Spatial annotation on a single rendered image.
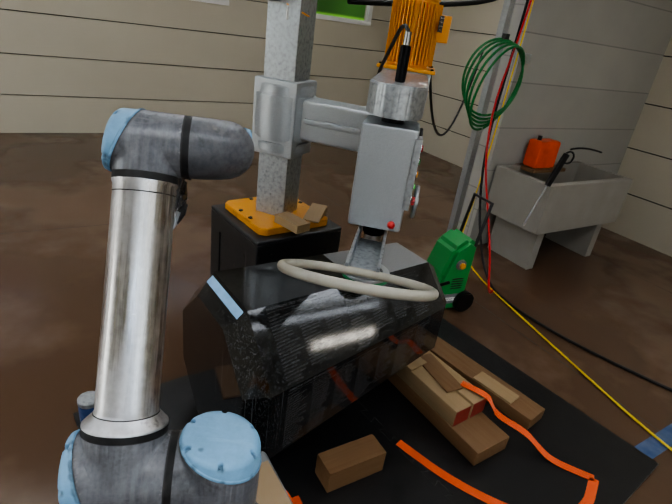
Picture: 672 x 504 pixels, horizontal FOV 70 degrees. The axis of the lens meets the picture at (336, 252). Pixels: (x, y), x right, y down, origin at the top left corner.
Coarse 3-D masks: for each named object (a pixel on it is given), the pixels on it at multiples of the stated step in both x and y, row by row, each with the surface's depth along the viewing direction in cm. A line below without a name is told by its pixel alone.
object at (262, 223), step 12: (228, 204) 294; (240, 204) 297; (252, 204) 300; (300, 204) 310; (240, 216) 283; (252, 216) 282; (264, 216) 285; (300, 216) 292; (324, 216) 297; (252, 228) 273; (264, 228) 269; (276, 228) 272
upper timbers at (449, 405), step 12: (408, 372) 265; (420, 372) 263; (456, 372) 267; (408, 384) 267; (420, 384) 258; (432, 384) 256; (420, 396) 260; (432, 396) 252; (444, 396) 248; (456, 396) 249; (468, 396) 251; (480, 396) 252; (444, 408) 246; (456, 408) 241; (468, 408) 244; (480, 408) 253; (456, 420) 242
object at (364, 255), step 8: (360, 232) 200; (384, 232) 197; (360, 240) 197; (368, 240) 198; (384, 240) 189; (352, 248) 177; (360, 248) 189; (368, 248) 190; (376, 248) 191; (352, 256) 179; (360, 256) 182; (368, 256) 183; (376, 256) 184; (352, 264) 175; (360, 264) 176; (368, 264) 176; (376, 264) 177; (376, 280) 166
